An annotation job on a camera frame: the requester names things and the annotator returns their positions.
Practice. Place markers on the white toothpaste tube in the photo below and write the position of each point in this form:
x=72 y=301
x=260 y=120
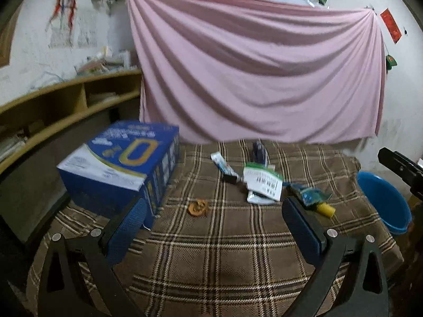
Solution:
x=223 y=164

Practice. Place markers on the teal crumpled wrapper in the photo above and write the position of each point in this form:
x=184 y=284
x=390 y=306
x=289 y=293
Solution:
x=310 y=195

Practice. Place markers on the blue cardboard box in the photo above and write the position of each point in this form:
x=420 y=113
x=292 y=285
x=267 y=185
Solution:
x=115 y=171

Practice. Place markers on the red paper slip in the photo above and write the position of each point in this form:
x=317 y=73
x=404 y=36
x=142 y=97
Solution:
x=390 y=25

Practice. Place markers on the pink hanging cloth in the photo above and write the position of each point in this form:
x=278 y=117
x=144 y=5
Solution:
x=257 y=72

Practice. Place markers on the white paper packet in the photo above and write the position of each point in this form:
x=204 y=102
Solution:
x=259 y=199

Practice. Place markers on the curved wooden shelf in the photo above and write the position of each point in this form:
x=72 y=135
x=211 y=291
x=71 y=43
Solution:
x=49 y=99

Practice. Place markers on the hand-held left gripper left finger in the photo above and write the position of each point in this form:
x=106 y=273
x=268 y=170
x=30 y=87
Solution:
x=127 y=228

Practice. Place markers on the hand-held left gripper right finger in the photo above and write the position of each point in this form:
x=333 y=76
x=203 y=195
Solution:
x=297 y=224

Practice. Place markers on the orange peel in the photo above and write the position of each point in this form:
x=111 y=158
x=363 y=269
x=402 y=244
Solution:
x=197 y=207

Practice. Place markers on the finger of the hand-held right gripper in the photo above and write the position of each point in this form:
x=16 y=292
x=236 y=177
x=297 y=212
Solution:
x=400 y=163

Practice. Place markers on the brown plaid blanket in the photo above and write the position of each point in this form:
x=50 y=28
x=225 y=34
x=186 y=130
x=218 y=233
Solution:
x=214 y=247

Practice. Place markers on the blue plastic basin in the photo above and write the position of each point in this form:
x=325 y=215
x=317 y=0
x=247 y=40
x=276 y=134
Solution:
x=380 y=198

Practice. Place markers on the papers in shelf cubby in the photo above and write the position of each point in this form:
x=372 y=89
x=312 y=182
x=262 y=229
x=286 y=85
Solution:
x=102 y=98

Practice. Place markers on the books in shelf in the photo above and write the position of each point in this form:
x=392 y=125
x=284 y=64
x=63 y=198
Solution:
x=11 y=145

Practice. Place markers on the stack of papers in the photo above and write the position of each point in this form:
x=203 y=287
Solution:
x=105 y=61

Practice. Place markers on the green hanging ornament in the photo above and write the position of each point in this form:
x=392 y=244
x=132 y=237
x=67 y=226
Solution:
x=391 y=61

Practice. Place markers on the yellow plastic tube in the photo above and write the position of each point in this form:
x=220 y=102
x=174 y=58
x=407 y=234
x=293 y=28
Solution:
x=325 y=209

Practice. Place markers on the black binder clip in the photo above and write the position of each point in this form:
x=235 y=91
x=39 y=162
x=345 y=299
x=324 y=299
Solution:
x=230 y=179

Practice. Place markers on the white green paper box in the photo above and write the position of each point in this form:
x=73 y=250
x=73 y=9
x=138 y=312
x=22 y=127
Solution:
x=262 y=180

